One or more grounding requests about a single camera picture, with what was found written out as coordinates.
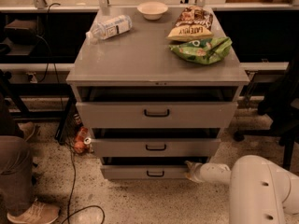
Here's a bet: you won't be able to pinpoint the black floor cable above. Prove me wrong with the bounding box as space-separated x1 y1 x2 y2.
59 140 106 224

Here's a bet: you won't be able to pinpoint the green snack bag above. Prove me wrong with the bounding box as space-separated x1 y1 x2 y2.
169 36 232 65

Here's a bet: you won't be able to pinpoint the clear plastic water bottle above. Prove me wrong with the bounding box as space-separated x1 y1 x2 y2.
86 15 133 40

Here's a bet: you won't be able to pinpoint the orange objects on floor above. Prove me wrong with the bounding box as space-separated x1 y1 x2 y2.
74 127 91 154

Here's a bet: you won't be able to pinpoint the grey bottom drawer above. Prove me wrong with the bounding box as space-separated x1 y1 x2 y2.
101 157 208 180

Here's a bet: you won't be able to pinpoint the brown yellow chip bag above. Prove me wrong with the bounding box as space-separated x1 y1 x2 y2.
167 6 213 42

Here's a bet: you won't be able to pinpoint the tan sneaker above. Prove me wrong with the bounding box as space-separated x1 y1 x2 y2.
7 200 60 224
19 122 36 141

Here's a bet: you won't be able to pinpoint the grey metal drawer cabinet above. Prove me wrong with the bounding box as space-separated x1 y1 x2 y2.
65 6 250 181

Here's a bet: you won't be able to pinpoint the white ceramic bowl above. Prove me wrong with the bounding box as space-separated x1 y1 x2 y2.
137 2 168 21

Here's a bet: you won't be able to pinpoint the tan sneaker near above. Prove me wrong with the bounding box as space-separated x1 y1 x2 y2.
7 200 60 224

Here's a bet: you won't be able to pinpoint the grey middle drawer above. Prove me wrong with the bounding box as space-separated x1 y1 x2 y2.
91 128 221 157

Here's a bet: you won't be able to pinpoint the black box on shelf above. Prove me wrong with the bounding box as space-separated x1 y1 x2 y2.
4 20 37 45

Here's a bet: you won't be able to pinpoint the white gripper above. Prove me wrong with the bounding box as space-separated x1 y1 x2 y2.
184 161 205 183

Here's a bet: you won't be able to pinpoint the person leg brown trousers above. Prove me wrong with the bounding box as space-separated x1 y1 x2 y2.
0 94 33 217

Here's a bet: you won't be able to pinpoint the tan sneaker far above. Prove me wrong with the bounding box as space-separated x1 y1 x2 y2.
19 122 36 141

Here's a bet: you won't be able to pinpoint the black office chair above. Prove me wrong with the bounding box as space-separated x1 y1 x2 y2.
234 51 299 170

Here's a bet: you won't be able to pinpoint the grey top drawer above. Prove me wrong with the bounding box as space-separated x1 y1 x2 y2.
77 87 237 129

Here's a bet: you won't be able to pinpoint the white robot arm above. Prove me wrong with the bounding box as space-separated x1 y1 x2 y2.
186 155 299 224

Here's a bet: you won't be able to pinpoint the grey drawer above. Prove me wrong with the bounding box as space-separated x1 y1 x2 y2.
77 87 237 129
101 157 208 180
91 128 221 157

